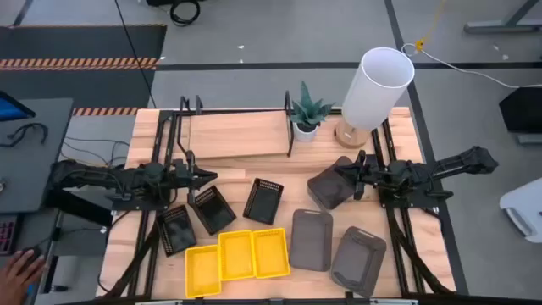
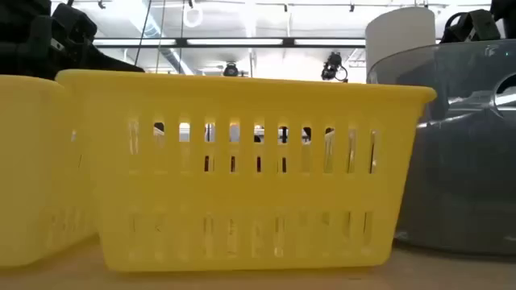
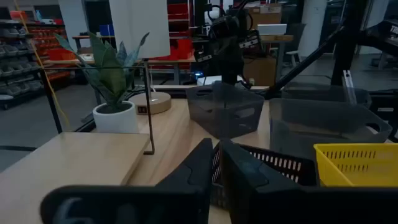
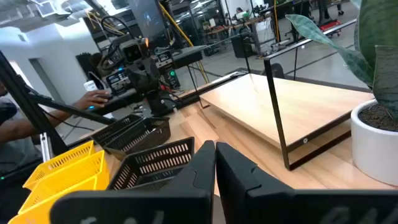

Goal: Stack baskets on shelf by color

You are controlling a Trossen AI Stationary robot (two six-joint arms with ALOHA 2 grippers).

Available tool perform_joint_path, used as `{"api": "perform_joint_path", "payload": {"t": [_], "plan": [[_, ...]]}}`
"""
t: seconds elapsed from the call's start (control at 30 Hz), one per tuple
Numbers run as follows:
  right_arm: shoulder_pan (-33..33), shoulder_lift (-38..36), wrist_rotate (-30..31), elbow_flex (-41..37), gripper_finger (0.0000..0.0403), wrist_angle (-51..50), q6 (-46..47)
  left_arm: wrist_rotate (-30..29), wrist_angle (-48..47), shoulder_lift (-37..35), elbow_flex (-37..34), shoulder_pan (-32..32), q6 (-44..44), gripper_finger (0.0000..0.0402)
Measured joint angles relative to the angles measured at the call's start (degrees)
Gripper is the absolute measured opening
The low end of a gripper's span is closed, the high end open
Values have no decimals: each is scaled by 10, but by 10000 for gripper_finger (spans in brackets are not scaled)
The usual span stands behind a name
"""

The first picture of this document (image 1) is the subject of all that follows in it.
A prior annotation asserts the dark grey desk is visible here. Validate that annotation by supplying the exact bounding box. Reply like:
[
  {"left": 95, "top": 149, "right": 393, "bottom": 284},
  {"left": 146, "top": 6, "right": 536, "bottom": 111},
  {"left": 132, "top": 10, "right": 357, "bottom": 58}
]
[{"left": 0, "top": 97, "right": 75, "bottom": 214}]

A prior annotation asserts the yellow floor cable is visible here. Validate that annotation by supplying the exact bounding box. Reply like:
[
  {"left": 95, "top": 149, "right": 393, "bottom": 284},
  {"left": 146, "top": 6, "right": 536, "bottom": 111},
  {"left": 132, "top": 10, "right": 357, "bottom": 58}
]
[{"left": 415, "top": 0, "right": 449, "bottom": 53}]

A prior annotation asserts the black box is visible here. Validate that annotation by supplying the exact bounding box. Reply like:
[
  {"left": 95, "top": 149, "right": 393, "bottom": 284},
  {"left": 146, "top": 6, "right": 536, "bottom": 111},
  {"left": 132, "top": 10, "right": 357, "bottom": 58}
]
[{"left": 498, "top": 86, "right": 542, "bottom": 136}]

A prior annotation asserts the grey translucent plastic bin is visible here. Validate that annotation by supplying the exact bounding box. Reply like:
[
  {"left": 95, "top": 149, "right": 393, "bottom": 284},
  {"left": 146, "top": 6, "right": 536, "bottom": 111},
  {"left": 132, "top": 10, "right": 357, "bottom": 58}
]
[
  {"left": 329, "top": 225, "right": 388, "bottom": 298},
  {"left": 289, "top": 208, "right": 335, "bottom": 273},
  {"left": 307, "top": 155, "right": 361, "bottom": 211}
]

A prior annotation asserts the monitor with blue screen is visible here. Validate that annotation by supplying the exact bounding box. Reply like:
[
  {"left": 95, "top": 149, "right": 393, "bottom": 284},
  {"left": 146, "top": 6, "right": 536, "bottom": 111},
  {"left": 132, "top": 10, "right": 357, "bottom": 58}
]
[{"left": 0, "top": 90, "right": 37, "bottom": 123}]

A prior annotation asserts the black computer mouse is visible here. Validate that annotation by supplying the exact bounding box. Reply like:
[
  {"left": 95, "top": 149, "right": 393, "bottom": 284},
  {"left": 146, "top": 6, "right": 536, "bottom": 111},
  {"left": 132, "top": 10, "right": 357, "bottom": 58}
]
[{"left": 19, "top": 247, "right": 43, "bottom": 266}]

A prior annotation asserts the snake plant in white pot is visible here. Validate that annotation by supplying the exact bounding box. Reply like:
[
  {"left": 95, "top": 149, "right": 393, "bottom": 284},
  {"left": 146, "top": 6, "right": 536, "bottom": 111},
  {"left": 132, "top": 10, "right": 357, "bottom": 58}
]
[{"left": 290, "top": 80, "right": 335, "bottom": 143}]

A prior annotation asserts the grey metal table base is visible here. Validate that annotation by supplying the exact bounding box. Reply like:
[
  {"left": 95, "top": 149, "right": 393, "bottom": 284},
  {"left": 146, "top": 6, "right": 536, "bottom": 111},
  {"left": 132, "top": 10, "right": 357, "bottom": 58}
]
[{"left": 463, "top": 0, "right": 542, "bottom": 35}]

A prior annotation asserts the person's hand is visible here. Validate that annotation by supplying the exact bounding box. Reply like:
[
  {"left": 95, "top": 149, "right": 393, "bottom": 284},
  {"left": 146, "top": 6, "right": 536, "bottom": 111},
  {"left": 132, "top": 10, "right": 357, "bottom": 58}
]
[{"left": 0, "top": 249, "right": 47, "bottom": 305}]

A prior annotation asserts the coiled black cable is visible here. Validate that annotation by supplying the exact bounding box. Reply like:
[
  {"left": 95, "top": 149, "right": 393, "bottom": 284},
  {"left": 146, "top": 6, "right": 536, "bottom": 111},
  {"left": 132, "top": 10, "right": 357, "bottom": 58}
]
[{"left": 146, "top": 0, "right": 202, "bottom": 27}]

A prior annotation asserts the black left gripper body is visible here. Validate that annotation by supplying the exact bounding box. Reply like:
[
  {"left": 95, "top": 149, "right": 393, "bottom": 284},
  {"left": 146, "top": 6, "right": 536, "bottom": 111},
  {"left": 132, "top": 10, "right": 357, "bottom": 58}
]
[{"left": 171, "top": 150, "right": 201, "bottom": 205}]

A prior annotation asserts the wooden shelf with black frame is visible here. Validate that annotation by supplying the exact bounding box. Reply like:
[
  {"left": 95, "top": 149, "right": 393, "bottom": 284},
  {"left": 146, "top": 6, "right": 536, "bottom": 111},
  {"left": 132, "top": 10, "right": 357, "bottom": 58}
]
[{"left": 176, "top": 90, "right": 296, "bottom": 160}]

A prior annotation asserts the black mat with striped edge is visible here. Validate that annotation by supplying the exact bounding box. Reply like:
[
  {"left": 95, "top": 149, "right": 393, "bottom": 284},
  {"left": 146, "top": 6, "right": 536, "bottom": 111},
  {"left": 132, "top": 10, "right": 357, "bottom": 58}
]
[{"left": 0, "top": 24, "right": 169, "bottom": 107}]

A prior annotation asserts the keyboard with pink lights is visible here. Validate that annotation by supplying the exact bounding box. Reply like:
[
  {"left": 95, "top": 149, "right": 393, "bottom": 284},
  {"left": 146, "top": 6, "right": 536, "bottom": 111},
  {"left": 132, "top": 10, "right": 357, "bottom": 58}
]
[{"left": 0, "top": 215, "right": 20, "bottom": 256}]

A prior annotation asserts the white shade wooden base lamp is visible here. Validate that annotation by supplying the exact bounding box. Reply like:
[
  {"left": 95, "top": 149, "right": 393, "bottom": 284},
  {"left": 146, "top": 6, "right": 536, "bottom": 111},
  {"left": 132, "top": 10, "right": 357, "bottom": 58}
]
[{"left": 333, "top": 46, "right": 416, "bottom": 150}]

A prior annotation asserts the black perforated plastic basket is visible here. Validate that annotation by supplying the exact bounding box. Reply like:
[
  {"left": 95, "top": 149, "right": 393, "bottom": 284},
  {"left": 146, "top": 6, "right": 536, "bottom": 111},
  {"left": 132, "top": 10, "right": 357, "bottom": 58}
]
[
  {"left": 156, "top": 204, "right": 198, "bottom": 258},
  {"left": 187, "top": 185, "right": 237, "bottom": 236},
  {"left": 242, "top": 177, "right": 285, "bottom": 225}
]

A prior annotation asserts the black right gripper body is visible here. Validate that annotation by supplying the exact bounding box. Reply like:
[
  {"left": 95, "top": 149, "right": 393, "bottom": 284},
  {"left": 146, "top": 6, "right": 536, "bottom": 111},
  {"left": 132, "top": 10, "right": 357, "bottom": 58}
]
[{"left": 354, "top": 150, "right": 385, "bottom": 201}]

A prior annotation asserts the yellow perforated plastic basket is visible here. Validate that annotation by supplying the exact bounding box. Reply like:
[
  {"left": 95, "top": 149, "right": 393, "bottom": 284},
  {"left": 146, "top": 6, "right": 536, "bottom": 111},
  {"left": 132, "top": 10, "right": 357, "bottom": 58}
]
[
  {"left": 218, "top": 230, "right": 257, "bottom": 281},
  {"left": 185, "top": 244, "right": 223, "bottom": 299},
  {"left": 252, "top": 227, "right": 291, "bottom": 280}
]

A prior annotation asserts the black cable on desk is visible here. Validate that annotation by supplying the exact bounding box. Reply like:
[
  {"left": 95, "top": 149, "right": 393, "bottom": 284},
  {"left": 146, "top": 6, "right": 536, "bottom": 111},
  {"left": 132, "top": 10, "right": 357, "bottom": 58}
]
[{"left": 0, "top": 122, "right": 50, "bottom": 148}]

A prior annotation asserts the white floor cable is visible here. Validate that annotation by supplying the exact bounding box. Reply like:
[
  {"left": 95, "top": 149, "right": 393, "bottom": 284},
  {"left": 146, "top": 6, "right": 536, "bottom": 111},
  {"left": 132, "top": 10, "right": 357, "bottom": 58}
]
[{"left": 401, "top": 42, "right": 542, "bottom": 90}]

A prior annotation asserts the thin black floor cable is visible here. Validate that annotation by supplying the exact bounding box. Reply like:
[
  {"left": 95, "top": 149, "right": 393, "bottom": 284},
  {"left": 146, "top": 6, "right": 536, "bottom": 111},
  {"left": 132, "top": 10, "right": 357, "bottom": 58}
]
[{"left": 113, "top": 0, "right": 157, "bottom": 109}]

